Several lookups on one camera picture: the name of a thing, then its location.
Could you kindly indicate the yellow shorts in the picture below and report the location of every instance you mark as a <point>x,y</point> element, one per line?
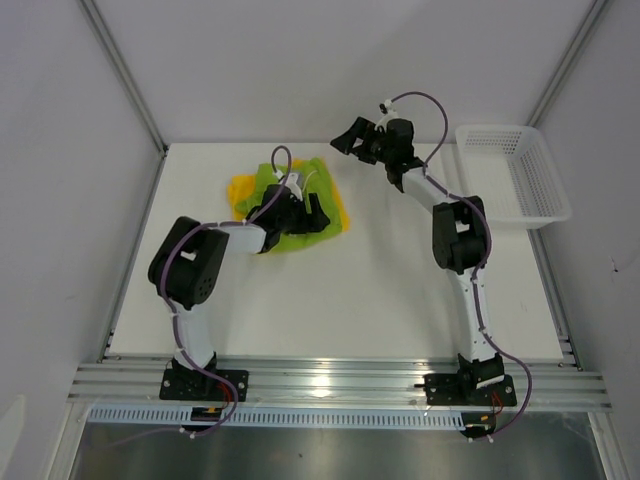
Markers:
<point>240,192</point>

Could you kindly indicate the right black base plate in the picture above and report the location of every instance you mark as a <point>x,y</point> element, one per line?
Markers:
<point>449,389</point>

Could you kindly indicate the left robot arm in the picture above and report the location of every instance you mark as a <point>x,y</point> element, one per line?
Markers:
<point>186,267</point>

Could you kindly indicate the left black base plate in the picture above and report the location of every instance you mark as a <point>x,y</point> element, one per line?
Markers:
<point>188,385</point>

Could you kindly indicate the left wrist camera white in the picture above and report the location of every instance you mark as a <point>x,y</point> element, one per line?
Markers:
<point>296,182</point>

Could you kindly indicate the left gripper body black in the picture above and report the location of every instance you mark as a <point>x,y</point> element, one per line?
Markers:
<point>294,221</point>

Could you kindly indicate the right aluminium corner post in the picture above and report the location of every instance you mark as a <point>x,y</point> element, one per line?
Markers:
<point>589,24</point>

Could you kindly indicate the left aluminium corner post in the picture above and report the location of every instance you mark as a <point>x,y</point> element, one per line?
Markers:
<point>108,44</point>

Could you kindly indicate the white slotted cable duct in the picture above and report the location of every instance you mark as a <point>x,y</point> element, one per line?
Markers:
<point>281,417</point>

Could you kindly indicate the aluminium corner post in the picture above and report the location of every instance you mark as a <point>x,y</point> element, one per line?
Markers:
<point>589,24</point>
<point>108,44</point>

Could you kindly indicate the white perforated plastic basket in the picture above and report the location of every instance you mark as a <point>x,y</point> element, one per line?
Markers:
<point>512,170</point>

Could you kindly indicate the green shorts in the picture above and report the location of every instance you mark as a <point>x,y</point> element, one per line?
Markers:
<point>320,175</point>

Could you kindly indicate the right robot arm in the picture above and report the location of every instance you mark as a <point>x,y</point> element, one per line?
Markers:
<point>461,242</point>

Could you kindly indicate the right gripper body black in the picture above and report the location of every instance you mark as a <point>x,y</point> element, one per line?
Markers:
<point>379,152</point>

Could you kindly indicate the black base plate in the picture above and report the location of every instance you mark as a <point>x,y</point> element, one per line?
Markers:
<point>449,389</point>
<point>188,385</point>

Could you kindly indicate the aluminium mounting rail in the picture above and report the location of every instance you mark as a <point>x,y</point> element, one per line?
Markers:
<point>339,383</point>

